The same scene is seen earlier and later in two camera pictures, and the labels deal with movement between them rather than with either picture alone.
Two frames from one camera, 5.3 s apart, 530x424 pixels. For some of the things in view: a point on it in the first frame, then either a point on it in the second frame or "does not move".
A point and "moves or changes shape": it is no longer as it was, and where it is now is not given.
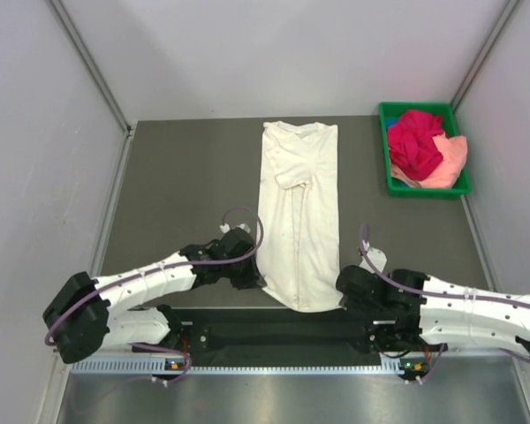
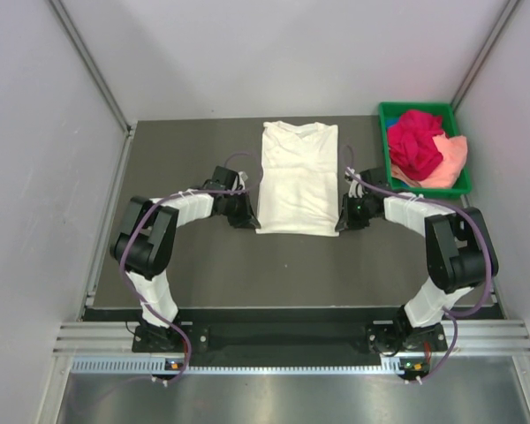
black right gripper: x=352 y=304 to x=347 y=221
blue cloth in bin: x=391 y=121 does not move
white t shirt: x=298 y=228 moves or changes shape
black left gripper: x=253 y=277 to x=246 y=219
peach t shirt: x=454 y=155 does not move
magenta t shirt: x=412 y=147 does not move
